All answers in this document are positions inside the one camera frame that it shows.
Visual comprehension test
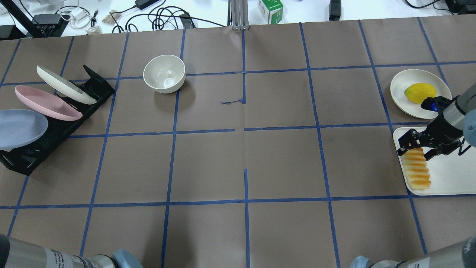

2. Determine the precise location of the yellow lemon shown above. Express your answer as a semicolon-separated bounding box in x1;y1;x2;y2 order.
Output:
403;83;437;105

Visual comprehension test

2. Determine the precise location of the blue plate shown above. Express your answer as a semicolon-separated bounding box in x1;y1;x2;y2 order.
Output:
0;109;49;151

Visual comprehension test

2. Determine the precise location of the cream plate in rack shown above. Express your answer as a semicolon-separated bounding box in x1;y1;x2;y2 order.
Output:
36;66;97;105

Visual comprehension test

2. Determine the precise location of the black dish rack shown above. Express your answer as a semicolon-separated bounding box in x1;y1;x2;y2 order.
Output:
1;66;116;175

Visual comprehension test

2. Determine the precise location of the white bowl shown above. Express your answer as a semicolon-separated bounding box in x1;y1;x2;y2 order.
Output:
143;55;186;94

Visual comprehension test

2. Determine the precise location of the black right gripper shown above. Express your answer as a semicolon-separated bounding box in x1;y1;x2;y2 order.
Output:
397;117;463;161

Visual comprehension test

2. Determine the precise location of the aluminium frame post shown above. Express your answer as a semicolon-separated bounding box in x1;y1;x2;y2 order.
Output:
227;0;250;31

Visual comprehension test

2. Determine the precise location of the sliced bread loaf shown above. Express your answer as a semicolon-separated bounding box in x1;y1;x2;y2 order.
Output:
401;148;431;190

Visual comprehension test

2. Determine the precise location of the black power adapter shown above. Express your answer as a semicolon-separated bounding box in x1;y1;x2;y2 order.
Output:
134;0;158;10

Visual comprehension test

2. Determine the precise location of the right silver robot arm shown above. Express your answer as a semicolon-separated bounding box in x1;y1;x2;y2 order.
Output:
350;86;475;268

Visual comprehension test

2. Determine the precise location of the green white carton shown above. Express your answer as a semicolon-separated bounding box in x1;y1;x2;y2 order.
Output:
257;0;284;25

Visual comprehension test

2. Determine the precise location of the pink plate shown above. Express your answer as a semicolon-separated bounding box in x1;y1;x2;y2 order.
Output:
15;85;82;121

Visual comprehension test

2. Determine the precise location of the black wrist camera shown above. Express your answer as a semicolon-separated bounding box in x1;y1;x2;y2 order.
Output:
420;96;459;116

